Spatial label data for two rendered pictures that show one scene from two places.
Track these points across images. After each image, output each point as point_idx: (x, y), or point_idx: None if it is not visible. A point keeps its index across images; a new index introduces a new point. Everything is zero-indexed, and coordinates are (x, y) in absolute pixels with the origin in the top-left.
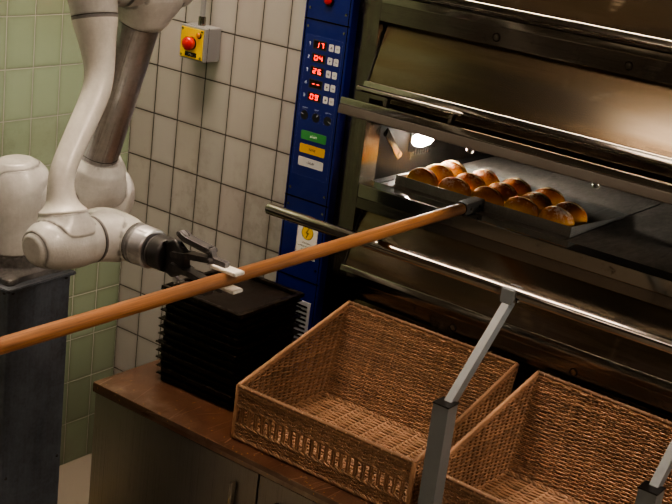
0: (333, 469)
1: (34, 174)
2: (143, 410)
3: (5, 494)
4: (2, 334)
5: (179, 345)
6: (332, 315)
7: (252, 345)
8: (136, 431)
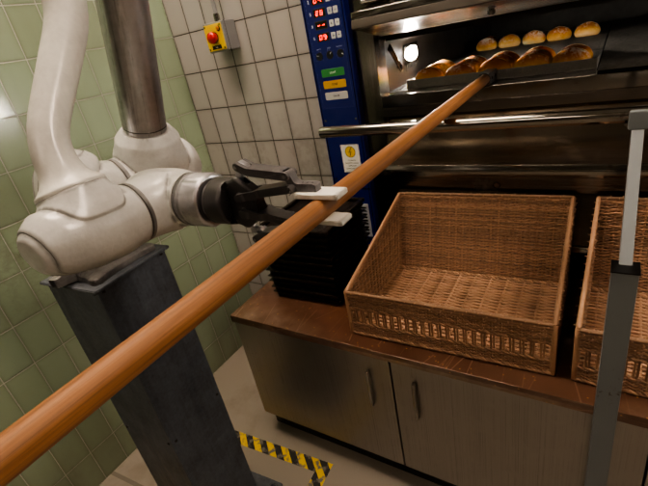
0: (459, 344)
1: None
2: (274, 328)
3: (181, 450)
4: (113, 331)
5: (283, 268)
6: (392, 207)
7: (340, 251)
8: (274, 343)
